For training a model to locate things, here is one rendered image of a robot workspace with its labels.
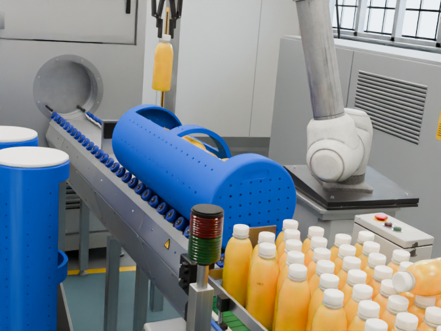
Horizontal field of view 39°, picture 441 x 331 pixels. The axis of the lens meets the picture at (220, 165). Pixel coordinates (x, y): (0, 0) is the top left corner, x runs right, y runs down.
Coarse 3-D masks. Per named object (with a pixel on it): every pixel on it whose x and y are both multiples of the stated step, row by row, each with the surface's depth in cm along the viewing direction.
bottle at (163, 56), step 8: (160, 40) 231; (160, 48) 230; (168, 48) 231; (160, 56) 231; (168, 56) 231; (160, 64) 232; (168, 64) 232; (160, 72) 232; (168, 72) 233; (152, 80) 236; (160, 80) 233; (168, 80) 235; (152, 88) 236; (160, 88) 234; (168, 88) 236
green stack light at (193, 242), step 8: (192, 240) 117; (200, 240) 116; (208, 240) 116; (216, 240) 117; (192, 248) 118; (200, 248) 117; (208, 248) 117; (216, 248) 117; (192, 256) 118; (200, 256) 117; (208, 256) 117; (216, 256) 118
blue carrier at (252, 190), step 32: (128, 128) 230; (160, 128) 213; (192, 128) 205; (128, 160) 226; (160, 160) 199; (192, 160) 183; (256, 160) 170; (160, 192) 202; (192, 192) 177; (224, 192) 168; (256, 192) 173; (288, 192) 178; (224, 224) 171; (256, 224) 176
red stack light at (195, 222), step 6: (192, 216) 116; (222, 216) 117; (192, 222) 117; (198, 222) 116; (204, 222) 115; (210, 222) 115; (216, 222) 116; (222, 222) 117; (192, 228) 117; (198, 228) 116; (204, 228) 115; (210, 228) 115; (216, 228) 116; (222, 228) 118; (192, 234) 117; (198, 234) 116; (204, 234) 116; (210, 234) 116; (216, 234) 116
